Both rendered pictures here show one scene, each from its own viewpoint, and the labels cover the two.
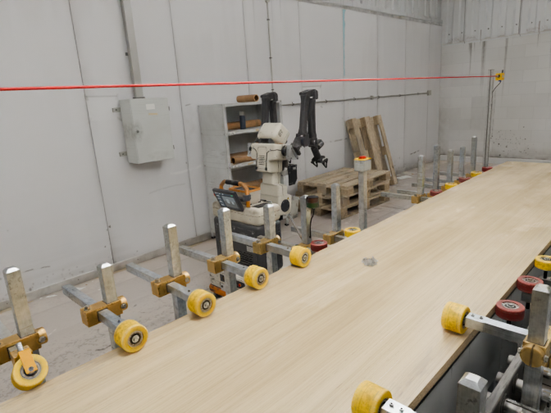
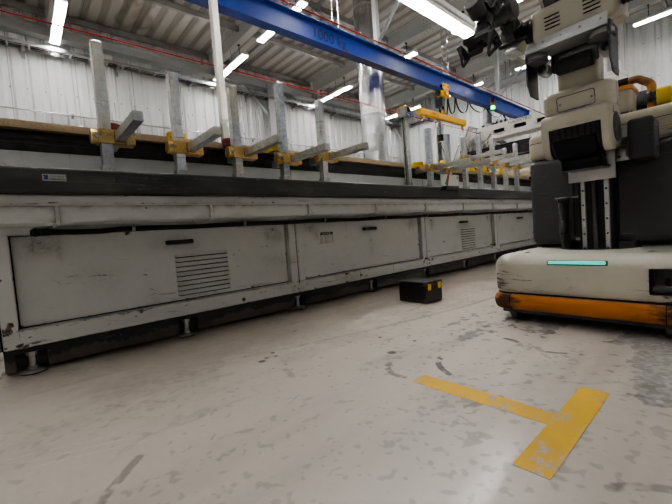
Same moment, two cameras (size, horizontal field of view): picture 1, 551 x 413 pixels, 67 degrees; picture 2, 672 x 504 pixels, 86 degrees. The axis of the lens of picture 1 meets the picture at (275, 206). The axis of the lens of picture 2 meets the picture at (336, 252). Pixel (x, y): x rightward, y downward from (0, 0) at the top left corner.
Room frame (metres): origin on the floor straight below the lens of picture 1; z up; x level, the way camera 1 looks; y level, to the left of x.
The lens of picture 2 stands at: (4.80, -0.86, 0.42)
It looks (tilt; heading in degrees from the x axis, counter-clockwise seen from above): 3 degrees down; 184
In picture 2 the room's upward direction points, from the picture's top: 4 degrees counter-clockwise
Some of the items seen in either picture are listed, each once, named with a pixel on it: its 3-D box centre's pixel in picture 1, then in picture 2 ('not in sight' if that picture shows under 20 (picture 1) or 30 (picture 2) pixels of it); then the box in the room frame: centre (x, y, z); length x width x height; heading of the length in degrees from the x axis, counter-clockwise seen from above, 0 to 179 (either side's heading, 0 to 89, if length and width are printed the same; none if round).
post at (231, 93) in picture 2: (449, 179); (235, 140); (3.20, -1.38, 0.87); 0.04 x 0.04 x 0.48; 45
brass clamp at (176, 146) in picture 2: not in sight; (184, 148); (3.36, -1.54, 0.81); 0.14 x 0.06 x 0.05; 135
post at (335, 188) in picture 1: (336, 227); (429, 161); (2.14, -0.32, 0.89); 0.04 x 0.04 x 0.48; 45
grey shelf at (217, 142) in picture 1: (246, 169); not in sight; (4.90, 0.32, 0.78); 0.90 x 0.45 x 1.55; 135
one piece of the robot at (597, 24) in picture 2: (280, 170); (570, 56); (3.41, -0.06, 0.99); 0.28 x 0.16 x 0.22; 45
